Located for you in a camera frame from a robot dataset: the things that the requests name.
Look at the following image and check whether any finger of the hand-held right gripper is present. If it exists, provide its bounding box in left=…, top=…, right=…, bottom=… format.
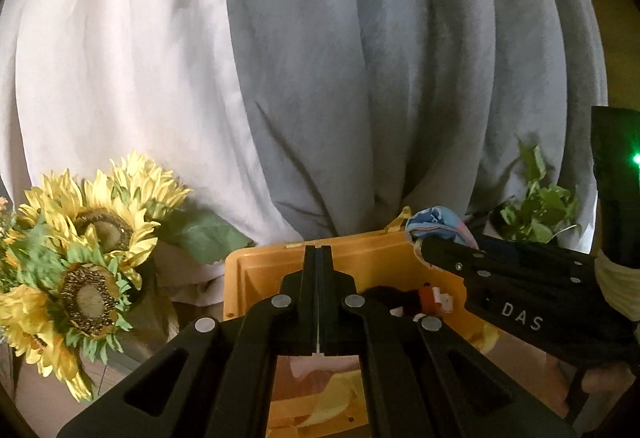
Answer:
left=412, top=234, right=506, bottom=290

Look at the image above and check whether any artificial sunflower bouquet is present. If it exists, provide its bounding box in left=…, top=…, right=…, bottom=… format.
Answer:
left=0, top=150, right=256, bottom=401

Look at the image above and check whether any blue cloth item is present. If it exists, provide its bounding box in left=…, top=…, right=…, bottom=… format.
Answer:
left=405, top=205, right=481, bottom=249

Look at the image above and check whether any grey curtain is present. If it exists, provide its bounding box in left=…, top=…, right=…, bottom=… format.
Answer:
left=220, top=0, right=608, bottom=244

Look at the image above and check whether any green leafy plant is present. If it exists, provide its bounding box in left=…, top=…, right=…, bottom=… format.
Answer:
left=492, top=140, right=583, bottom=244

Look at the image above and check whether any beige curtain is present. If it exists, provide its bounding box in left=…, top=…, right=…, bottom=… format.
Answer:
left=0, top=0, right=311, bottom=309

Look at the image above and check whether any small orange white toy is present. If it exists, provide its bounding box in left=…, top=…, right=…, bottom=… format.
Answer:
left=417, top=285, right=456, bottom=315

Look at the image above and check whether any black plush keychain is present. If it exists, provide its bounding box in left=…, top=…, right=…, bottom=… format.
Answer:
left=357, top=286, right=426, bottom=319

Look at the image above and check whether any glass vase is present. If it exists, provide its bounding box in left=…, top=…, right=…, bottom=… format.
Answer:
left=117, top=258, right=181, bottom=369

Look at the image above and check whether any lilac plush keychain toy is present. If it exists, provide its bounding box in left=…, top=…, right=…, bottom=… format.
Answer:
left=291, top=354, right=341, bottom=381

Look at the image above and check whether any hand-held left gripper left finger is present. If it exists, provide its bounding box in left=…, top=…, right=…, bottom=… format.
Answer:
left=55, top=245, right=319, bottom=438

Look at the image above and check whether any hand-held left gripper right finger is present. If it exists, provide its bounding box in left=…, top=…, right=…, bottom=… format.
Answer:
left=318, top=245, right=576, bottom=438

